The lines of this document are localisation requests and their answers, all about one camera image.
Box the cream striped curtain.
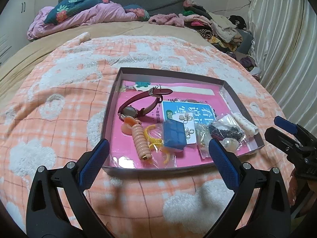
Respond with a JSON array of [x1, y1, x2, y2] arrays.
[[248, 0, 316, 135]]

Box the white comb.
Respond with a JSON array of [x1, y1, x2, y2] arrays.
[[232, 112, 259, 138]]

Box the brown cardboard tray box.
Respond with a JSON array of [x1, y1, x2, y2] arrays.
[[100, 67, 265, 173]]

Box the blue jewelry box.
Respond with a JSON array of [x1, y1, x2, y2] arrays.
[[162, 119, 187, 152]]

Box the person's right hand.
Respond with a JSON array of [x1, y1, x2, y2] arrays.
[[287, 168, 316, 211]]

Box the black wall cable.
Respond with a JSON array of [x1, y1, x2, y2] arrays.
[[213, 0, 253, 14]]

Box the tan bed sheet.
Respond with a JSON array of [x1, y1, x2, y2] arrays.
[[1, 22, 211, 108]]

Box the white card with earrings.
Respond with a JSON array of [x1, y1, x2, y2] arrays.
[[172, 112, 197, 145]]

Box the peach checked fleece blanket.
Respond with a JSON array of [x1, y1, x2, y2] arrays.
[[1, 32, 283, 237]]

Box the pink quilt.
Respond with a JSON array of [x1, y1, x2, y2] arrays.
[[26, 2, 149, 41]]

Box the yellow hair ties in bag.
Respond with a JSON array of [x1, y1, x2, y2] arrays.
[[143, 124, 174, 164]]

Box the clear bag with trinkets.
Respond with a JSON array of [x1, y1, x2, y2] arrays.
[[195, 123, 212, 159]]

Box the pink fuzzy garment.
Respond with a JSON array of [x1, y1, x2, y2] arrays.
[[148, 13, 184, 28]]

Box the black beads in bag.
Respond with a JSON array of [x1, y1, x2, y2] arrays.
[[208, 121, 245, 141]]

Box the teal floral pillow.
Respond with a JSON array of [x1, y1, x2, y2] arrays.
[[44, 0, 110, 25]]

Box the bag of clothes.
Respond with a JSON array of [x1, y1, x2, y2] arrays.
[[226, 51, 261, 82]]

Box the pile of folded clothes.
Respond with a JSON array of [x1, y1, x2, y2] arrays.
[[182, 0, 243, 52]]

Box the white wardrobe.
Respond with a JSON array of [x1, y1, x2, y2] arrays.
[[1, 0, 35, 64]]

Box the peach spiral hair tie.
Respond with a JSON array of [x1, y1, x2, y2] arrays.
[[121, 116, 153, 161]]

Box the red strap wristwatch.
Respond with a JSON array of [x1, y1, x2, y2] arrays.
[[117, 87, 173, 121]]

